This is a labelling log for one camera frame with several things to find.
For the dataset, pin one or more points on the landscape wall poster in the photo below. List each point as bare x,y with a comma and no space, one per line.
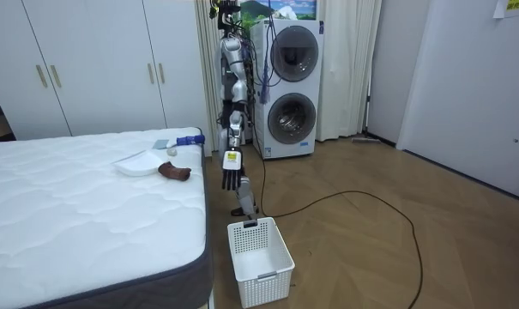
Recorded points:
280,8

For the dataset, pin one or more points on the white plate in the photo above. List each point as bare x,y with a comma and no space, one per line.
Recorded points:
140,164

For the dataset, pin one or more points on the brown rolled cloth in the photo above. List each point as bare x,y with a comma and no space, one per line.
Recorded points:
175,171

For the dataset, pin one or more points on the white perforated plastic basket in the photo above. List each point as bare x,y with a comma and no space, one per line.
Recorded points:
261,266

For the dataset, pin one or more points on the robot body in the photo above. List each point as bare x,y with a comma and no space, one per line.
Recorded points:
230,86

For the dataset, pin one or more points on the yellow paper notice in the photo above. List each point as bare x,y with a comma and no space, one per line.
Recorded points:
514,7

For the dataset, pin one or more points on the white door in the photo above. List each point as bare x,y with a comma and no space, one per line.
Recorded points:
469,94

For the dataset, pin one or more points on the small white round object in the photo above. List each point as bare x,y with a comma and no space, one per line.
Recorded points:
172,151

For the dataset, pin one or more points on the white mattress bed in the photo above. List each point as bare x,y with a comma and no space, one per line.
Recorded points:
79,206

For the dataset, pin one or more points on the floor mop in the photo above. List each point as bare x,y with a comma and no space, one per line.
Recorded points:
366,138

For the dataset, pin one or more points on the white wardrobe cabinet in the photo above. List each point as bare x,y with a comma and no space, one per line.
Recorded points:
96,64

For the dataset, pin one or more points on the white washing machine tower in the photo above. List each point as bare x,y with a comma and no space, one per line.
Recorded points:
304,111

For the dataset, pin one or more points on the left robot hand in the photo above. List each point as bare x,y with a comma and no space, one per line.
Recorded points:
232,165

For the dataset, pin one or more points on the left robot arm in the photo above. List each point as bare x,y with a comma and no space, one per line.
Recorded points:
238,90

